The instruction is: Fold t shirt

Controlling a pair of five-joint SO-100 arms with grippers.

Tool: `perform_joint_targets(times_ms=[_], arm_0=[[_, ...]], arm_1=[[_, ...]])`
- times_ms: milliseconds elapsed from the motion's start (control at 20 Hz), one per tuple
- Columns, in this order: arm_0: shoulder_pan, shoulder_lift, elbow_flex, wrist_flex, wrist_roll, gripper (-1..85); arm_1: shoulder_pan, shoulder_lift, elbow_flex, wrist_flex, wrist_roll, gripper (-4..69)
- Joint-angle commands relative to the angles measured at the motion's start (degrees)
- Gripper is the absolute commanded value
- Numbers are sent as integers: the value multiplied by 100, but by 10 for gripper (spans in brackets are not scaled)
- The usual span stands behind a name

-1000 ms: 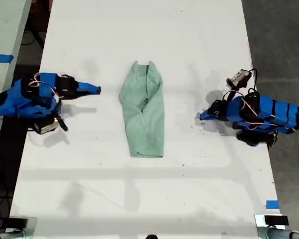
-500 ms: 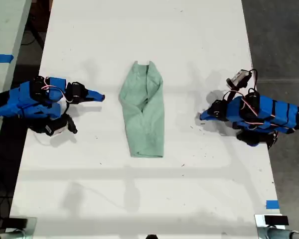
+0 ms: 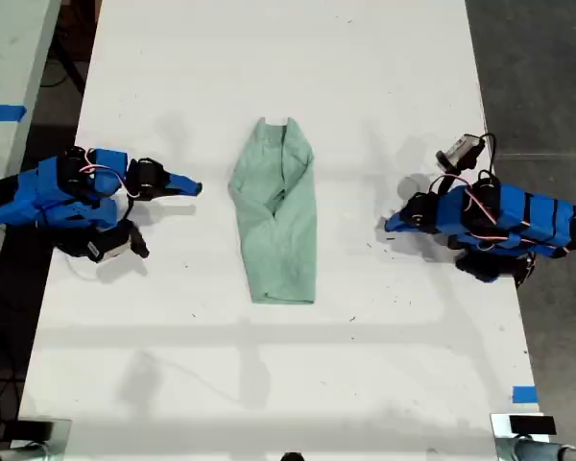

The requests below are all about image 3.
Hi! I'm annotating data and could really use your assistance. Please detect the pale green T-shirt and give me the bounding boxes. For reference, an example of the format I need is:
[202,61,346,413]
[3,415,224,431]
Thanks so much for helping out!
[228,115,317,305]

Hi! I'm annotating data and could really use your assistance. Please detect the pale side table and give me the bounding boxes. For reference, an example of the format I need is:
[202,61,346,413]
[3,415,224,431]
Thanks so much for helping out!
[0,0,62,313]

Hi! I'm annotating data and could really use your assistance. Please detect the short blue tape strip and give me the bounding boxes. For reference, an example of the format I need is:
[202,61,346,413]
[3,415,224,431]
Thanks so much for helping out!
[512,385,540,404]

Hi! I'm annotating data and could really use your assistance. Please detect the small black box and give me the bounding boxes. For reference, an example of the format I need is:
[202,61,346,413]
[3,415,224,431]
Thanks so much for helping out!
[508,415,557,436]
[14,419,55,442]

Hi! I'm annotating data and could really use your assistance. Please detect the grey tube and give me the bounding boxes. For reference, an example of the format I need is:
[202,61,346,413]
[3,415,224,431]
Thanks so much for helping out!
[496,435,576,461]
[0,442,49,461]

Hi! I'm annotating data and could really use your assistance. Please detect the red white arm wire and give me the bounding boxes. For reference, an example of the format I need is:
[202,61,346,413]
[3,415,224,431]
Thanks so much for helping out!
[79,148,141,199]
[463,188,534,252]

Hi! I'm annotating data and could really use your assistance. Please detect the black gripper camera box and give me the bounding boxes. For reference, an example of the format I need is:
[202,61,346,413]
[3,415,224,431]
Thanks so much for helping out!
[88,219,152,264]
[435,133,487,172]

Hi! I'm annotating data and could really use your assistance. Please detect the thin white cable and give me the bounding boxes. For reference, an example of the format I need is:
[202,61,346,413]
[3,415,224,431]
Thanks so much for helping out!
[64,254,101,281]

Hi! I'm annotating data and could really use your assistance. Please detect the white metal bracket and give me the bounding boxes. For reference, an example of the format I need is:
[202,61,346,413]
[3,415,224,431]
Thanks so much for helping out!
[489,412,558,439]

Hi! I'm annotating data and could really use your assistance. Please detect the shiny metal bracket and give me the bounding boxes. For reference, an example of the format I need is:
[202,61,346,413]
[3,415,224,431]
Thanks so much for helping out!
[9,417,73,461]

